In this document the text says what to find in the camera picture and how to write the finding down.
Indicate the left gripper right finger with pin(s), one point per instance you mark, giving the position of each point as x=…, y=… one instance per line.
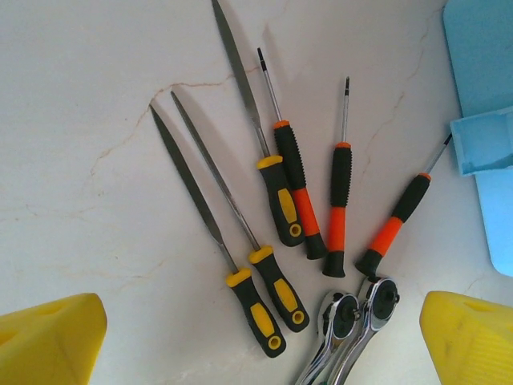
x=473, y=345

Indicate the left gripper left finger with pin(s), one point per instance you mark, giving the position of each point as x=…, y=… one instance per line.
x=48, y=345

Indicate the orange black precision screwdriver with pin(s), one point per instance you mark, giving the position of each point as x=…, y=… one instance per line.
x=338, y=208
x=397, y=220
x=300, y=188

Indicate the light blue plastic tool box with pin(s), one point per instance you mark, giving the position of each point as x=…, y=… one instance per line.
x=481, y=60

